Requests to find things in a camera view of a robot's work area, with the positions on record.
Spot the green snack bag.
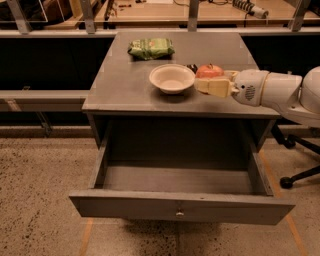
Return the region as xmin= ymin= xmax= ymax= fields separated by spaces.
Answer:
xmin=128 ymin=38 xmax=175 ymax=60

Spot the white bowl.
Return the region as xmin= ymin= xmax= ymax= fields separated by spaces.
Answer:
xmin=149 ymin=64 xmax=195 ymax=94

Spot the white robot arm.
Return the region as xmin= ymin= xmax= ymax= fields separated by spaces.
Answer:
xmin=194 ymin=67 xmax=320 ymax=128

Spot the metal drawer knob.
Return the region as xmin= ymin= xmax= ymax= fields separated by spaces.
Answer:
xmin=175 ymin=209 xmax=184 ymax=218

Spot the metal railing frame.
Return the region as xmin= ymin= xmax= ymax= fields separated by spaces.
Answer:
xmin=0 ymin=0 xmax=320 ymax=38

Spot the grey open top drawer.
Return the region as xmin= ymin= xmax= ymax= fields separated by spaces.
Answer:
xmin=70 ymin=133 xmax=294 ymax=225

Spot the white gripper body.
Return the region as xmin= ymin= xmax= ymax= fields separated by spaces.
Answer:
xmin=232 ymin=69 xmax=269 ymax=107

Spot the red apple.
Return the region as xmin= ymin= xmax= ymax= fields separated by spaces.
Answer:
xmin=196 ymin=64 xmax=224 ymax=78

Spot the black chair base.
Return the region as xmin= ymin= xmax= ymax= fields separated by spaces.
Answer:
xmin=271 ymin=124 xmax=320 ymax=190

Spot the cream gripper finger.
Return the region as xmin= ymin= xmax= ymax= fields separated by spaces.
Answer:
xmin=194 ymin=78 xmax=239 ymax=98
xmin=224 ymin=70 xmax=238 ymax=81

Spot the small black object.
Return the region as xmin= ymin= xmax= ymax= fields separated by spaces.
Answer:
xmin=186 ymin=64 xmax=198 ymax=74

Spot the grey cabinet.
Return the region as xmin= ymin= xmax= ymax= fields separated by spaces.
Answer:
xmin=82 ymin=31 xmax=280 ymax=141

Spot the white power strip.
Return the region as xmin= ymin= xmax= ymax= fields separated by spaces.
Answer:
xmin=232 ymin=0 xmax=269 ymax=19

